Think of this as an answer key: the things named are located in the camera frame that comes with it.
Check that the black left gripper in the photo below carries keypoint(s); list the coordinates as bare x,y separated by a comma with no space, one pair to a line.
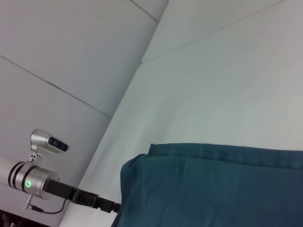
64,191

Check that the teal blue FREE print T-shirt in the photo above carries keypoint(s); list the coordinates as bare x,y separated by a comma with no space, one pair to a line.
213,189

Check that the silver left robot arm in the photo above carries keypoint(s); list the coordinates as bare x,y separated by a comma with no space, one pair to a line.
30,177

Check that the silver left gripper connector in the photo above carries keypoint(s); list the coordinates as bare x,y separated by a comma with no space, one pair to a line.
28,201

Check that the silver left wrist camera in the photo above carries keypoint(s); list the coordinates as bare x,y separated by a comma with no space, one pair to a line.
47,142

